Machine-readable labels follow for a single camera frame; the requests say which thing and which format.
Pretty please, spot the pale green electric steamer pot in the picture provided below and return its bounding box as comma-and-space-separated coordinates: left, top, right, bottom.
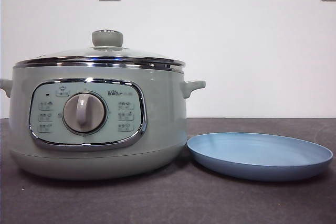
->
0, 60, 207, 182

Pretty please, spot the blue round plate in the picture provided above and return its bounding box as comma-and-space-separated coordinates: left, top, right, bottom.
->
186, 132, 333, 182

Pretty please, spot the glass lid with green knob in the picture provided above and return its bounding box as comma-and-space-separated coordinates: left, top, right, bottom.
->
15, 29, 186, 66

